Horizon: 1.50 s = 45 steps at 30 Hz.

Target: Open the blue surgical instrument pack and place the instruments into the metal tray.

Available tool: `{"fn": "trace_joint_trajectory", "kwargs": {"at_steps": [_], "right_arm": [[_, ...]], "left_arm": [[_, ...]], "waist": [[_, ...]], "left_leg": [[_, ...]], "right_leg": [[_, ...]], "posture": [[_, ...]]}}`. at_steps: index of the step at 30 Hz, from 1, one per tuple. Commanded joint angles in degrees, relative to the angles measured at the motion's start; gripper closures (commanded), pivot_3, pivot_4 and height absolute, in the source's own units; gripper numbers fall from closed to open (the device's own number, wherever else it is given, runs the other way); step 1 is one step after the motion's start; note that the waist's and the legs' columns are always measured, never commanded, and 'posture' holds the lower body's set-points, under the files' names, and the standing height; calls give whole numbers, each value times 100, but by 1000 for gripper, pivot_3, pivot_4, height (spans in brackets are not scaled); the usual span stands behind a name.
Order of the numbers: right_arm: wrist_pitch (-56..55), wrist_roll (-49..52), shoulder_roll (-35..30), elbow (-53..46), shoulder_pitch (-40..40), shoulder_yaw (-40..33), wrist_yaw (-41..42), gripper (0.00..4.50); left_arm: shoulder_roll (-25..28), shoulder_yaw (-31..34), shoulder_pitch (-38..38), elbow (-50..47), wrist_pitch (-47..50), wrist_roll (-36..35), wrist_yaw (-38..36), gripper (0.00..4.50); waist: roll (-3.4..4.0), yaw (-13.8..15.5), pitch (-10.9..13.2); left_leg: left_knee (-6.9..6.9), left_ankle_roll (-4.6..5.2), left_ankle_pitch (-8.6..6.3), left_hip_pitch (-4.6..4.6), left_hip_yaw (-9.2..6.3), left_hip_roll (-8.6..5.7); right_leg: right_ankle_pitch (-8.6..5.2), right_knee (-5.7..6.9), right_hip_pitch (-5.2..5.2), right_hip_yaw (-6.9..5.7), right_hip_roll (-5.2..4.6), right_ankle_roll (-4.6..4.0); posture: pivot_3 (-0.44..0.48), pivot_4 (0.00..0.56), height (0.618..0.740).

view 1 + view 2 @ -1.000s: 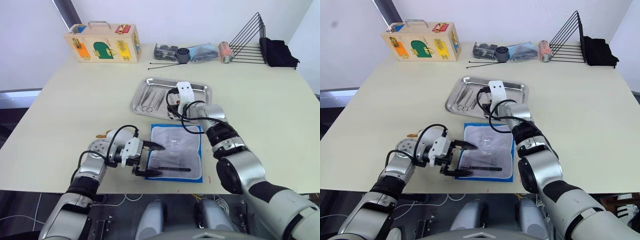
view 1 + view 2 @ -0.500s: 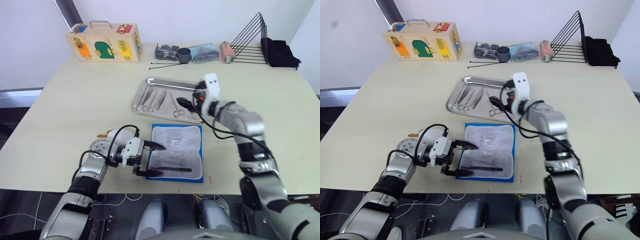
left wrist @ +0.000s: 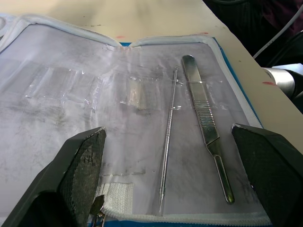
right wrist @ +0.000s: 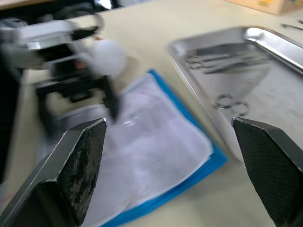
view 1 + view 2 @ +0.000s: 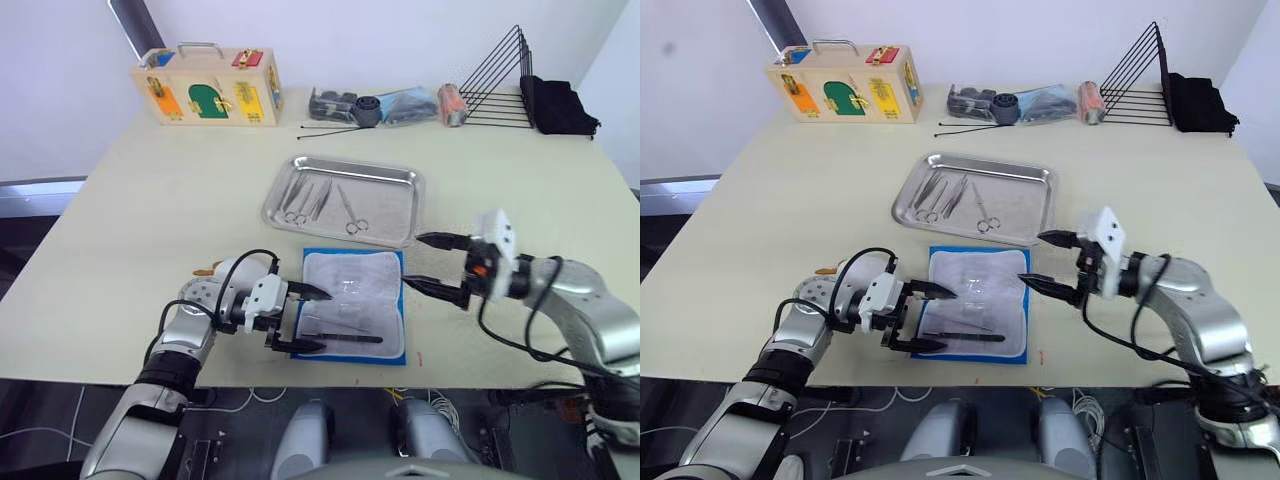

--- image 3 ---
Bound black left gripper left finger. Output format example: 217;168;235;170
0;126;107;227

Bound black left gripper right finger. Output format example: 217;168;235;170
231;123;303;227

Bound blue surgical instrument pack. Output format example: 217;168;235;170
0;14;272;227

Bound thin metal probe needle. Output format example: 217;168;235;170
158;65;180;216

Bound metal scalpel handle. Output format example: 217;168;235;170
181;54;235;205

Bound white cable bundle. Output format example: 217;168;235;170
252;6;303;59

